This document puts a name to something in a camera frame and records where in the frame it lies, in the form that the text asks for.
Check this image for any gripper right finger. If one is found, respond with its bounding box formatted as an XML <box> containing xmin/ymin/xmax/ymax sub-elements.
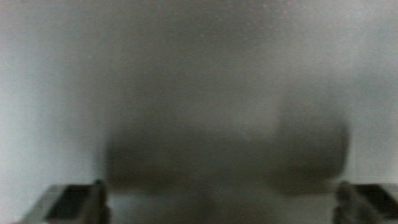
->
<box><xmin>334</xmin><ymin>181</ymin><xmax>398</xmax><ymax>224</ymax></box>

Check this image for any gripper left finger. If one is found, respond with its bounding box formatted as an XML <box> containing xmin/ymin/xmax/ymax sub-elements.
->
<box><xmin>18</xmin><ymin>180</ymin><xmax>110</xmax><ymax>224</ymax></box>

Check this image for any white cabinet body box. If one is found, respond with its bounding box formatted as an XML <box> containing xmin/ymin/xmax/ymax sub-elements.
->
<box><xmin>0</xmin><ymin>0</ymin><xmax>398</xmax><ymax>224</ymax></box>

